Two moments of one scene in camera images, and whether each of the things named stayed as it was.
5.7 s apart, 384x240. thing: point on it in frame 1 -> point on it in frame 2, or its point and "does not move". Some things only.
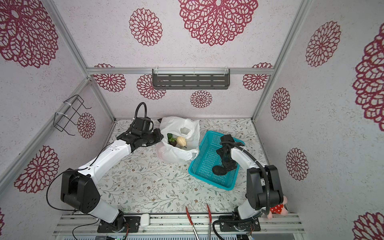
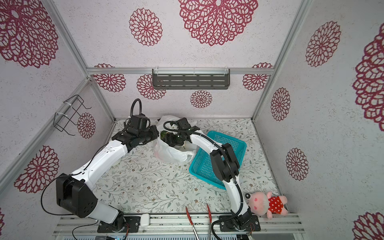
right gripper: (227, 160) -> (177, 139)
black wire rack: (61, 120) does not move
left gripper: (159, 136) does not move
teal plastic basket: (206, 158) does not move
